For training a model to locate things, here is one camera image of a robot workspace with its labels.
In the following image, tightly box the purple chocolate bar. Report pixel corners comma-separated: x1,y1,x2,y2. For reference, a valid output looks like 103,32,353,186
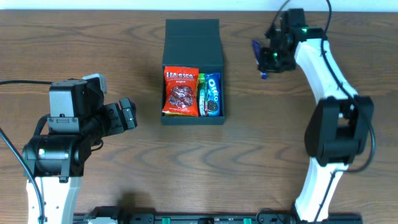
251,40,268,80

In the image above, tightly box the blue Oreo pack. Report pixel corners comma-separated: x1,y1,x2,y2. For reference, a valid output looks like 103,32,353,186
205,73,221,116

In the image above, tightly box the red candy bag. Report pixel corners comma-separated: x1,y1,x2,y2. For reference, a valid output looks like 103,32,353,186
162,66,199,117

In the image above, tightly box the green red KitKat bar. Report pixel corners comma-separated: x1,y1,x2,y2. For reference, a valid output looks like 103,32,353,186
198,82,208,116

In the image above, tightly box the dark green box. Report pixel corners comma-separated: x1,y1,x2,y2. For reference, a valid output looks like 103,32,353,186
160,19,226,125

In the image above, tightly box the Haribo gummy bag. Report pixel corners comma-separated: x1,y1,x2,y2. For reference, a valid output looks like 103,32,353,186
198,73,206,85

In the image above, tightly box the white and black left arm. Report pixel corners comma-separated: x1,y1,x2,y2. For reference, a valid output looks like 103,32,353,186
22,74,137,223

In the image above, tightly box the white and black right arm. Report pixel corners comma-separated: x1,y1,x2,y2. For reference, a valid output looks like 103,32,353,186
253,8,376,223

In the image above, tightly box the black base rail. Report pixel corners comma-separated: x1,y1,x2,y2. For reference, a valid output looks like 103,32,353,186
73,212,364,224

